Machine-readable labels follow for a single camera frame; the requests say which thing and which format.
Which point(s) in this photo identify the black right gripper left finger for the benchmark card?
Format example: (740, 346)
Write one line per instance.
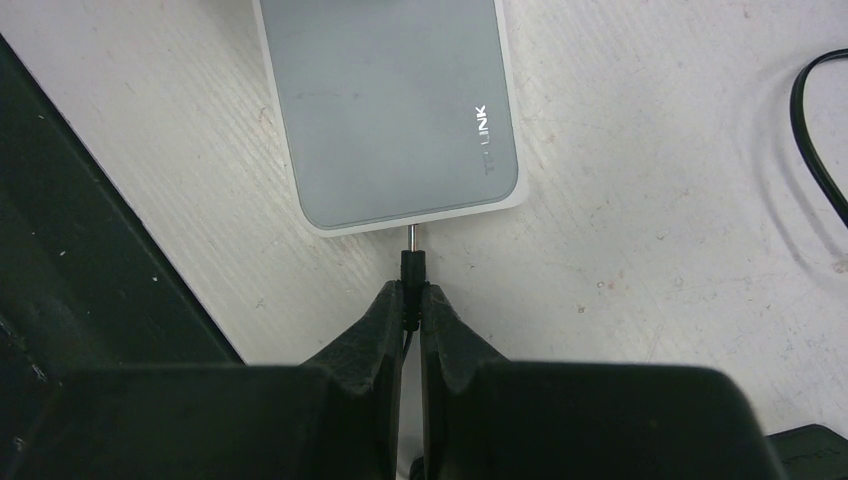
(334, 416)

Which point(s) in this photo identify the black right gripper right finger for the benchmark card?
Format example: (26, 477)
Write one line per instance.
(489, 417)

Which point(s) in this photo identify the white square network box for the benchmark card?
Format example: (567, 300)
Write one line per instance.
(393, 113)

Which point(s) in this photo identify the small black wall adapter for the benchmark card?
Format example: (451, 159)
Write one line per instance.
(811, 452)

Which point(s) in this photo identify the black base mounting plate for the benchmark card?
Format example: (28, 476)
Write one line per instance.
(83, 284)

